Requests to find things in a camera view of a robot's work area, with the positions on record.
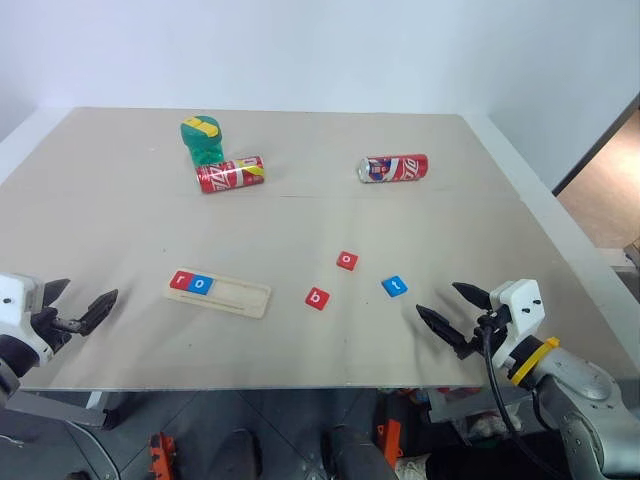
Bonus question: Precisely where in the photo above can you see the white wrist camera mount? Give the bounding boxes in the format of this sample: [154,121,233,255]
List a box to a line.
[487,278,544,372]
[0,272,54,362]

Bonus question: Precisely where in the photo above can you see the yellow right wrist ring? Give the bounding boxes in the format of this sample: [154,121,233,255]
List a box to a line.
[508,336,561,386]

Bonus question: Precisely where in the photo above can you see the red can with blue emblem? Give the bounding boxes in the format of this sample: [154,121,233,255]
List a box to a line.
[357,153,430,185]

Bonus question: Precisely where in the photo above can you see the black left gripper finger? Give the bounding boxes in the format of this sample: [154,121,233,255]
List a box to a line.
[73,288,120,336]
[41,277,72,315]

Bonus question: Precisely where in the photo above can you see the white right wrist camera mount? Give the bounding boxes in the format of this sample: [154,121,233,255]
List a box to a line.
[487,278,544,372]

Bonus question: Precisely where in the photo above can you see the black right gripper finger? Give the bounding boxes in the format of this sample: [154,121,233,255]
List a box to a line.
[415,303,477,351]
[451,281,494,312]

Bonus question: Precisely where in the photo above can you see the red can with yellow stripe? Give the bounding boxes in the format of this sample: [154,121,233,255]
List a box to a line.
[195,155,266,195]

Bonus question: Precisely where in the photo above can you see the light wooden letter tray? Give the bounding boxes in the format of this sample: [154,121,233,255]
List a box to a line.
[162,266,274,320]

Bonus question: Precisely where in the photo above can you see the red letter tile b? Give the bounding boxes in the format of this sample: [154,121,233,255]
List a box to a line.
[304,286,333,312]

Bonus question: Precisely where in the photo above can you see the blue letter tile t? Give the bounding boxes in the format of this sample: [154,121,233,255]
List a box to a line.
[380,274,409,299]

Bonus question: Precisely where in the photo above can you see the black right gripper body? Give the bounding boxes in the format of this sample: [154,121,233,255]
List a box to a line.
[453,305,513,360]

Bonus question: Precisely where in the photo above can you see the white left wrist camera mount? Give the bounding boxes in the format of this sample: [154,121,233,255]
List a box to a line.
[0,272,54,362]

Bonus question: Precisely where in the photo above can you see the green and yellow toy jar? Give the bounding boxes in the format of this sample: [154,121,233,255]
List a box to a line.
[179,114,225,168]

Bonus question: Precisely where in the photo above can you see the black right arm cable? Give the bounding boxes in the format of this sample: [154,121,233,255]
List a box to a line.
[474,322,544,480]

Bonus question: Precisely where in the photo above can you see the orange and black tool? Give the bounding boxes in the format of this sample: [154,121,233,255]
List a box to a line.
[148,431,177,476]

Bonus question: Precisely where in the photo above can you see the orange plastic clamp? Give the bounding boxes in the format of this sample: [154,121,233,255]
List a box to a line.
[376,418,404,459]

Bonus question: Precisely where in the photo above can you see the blue letter tile o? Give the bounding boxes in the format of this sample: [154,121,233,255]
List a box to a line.
[187,274,216,297]

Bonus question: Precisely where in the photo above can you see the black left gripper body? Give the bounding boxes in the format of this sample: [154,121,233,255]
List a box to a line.
[29,305,81,347]

